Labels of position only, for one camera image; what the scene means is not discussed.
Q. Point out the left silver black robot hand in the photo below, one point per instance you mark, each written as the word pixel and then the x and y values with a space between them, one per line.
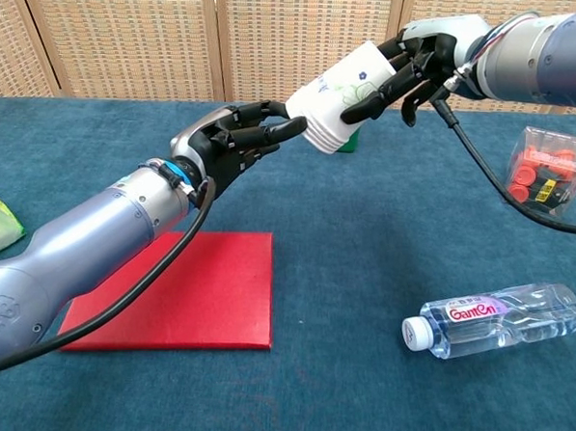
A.
pixel 224 135

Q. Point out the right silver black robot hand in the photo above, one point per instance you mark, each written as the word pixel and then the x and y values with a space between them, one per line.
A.
pixel 437 44

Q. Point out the green container with yellow lid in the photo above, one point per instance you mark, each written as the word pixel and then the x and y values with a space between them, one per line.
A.
pixel 352 144

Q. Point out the woven bamboo folding screen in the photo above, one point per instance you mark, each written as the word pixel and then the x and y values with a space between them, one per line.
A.
pixel 133 33

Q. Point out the clear box of red caps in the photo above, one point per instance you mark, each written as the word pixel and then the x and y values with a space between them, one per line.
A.
pixel 527 175

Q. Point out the flat red box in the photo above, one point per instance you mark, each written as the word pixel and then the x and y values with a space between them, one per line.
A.
pixel 216 294

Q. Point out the dark teal table mat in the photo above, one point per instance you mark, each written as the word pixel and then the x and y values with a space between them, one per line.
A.
pixel 307 395

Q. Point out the clear plastic water bottle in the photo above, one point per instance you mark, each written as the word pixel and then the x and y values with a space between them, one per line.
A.
pixel 495 323

